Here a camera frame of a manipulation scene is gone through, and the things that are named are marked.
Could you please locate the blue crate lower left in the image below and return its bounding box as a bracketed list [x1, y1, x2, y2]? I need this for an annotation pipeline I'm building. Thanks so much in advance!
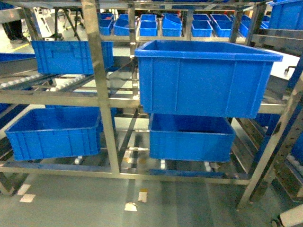
[5, 107, 103, 161]

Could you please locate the stainless steel flow rack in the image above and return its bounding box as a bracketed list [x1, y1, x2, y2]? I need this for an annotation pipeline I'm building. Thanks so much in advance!
[0, 0, 303, 208]

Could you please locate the blue crate lower middle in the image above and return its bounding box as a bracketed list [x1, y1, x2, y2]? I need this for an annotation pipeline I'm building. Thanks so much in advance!
[149, 113, 236, 162]

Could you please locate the large blue crate front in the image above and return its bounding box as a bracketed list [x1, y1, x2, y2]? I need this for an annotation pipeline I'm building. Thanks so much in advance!
[135, 40, 283, 118]

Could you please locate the small blue bin far row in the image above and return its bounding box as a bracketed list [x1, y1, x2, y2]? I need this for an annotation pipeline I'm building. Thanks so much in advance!
[98, 13, 114, 35]
[114, 14, 130, 36]
[192, 14, 213, 37]
[210, 14, 232, 38]
[139, 14, 158, 36]
[162, 13, 182, 37]

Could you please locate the blue crate upper left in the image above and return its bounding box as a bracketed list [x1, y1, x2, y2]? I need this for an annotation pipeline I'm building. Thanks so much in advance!
[31, 40, 114, 75]

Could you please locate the blue crate top right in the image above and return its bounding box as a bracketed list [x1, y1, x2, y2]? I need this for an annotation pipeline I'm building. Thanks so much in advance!
[268, 0, 303, 30]

